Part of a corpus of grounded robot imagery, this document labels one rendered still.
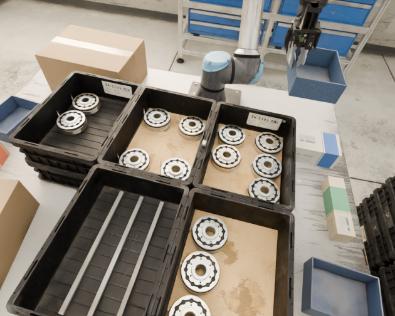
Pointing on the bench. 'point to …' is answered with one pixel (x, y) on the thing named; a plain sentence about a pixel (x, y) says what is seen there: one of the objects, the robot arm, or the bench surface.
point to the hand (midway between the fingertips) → (293, 63)
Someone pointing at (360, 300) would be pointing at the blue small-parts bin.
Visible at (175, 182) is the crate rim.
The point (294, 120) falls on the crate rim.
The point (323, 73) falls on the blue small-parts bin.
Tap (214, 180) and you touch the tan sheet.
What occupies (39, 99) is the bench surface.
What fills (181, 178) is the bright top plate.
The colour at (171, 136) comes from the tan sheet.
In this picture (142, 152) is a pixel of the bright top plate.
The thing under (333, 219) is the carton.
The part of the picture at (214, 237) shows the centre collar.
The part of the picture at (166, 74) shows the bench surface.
